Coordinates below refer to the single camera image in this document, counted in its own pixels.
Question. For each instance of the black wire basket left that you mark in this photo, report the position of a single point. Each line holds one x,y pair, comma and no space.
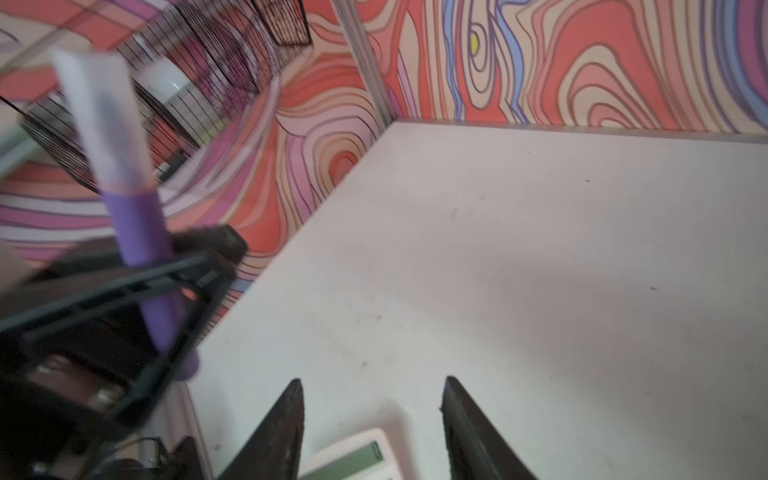
195,66

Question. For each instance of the silver tape roll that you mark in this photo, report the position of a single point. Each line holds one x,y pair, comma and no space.
163,80

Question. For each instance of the pink calculator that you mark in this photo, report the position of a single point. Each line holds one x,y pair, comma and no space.
367,455

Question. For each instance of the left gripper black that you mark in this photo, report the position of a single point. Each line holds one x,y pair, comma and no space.
78,379

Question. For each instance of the purple pen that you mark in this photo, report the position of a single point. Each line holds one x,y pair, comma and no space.
143,239

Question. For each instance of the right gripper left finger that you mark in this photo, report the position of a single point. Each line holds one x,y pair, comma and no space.
273,451

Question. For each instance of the translucent pen cap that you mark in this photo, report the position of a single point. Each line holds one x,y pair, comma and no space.
100,96

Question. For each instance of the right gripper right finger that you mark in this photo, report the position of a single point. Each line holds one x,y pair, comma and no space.
475,448

